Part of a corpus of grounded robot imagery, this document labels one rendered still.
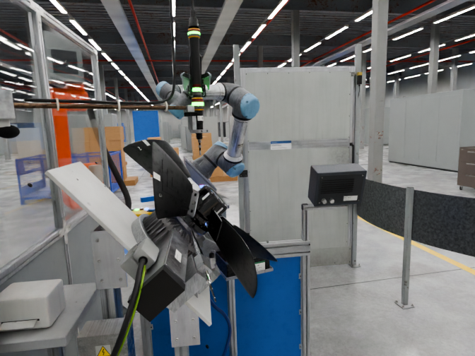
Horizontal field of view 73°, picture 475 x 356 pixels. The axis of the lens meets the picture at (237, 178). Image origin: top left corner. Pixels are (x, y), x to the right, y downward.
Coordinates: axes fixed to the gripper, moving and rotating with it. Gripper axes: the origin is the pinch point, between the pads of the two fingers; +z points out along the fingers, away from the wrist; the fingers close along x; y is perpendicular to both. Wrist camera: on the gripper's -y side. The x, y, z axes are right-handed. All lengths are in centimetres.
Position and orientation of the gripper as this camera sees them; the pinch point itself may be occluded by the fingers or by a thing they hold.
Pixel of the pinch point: (196, 73)
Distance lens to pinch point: 121.7
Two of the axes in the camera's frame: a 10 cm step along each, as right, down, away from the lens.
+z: 1.2, 1.5, -9.8
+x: -9.9, 0.5, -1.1
